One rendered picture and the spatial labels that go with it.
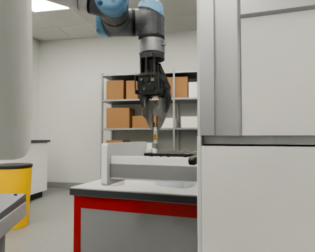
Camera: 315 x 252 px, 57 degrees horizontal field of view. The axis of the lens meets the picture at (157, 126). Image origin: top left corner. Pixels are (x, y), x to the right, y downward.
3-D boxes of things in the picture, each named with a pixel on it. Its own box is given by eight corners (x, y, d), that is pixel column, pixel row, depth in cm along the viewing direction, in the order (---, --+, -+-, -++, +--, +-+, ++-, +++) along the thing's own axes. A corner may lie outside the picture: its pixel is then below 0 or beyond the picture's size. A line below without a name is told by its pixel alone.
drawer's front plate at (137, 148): (100, 185, 75) (101, 143, 76) (142, 172, 103) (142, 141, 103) (106, 186, 75) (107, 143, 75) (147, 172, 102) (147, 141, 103)
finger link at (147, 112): (137, 129, 81) (138, 96, 81) (145, 130, 86) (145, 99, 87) (147, 129, 80) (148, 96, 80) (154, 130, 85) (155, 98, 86)
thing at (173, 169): (110, 179, 76) (110, 155, 77) (145, 169, 101) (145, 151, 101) (273, 187, 64) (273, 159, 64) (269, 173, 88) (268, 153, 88)
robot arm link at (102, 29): (92, -3, 76) (134, -3, 76) (98, 14, 87) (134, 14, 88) (93, 27, 76) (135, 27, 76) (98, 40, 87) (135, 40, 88)
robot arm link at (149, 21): (134, 9, 88) (162, 9, 89) (135, 45, 87) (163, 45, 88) (134, -4, 80) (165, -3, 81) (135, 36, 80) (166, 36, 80)
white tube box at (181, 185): (155, 184, 112) (155, 174, 112) (167, 182, 119) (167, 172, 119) (183, 188, 105) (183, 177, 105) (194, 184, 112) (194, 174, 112)
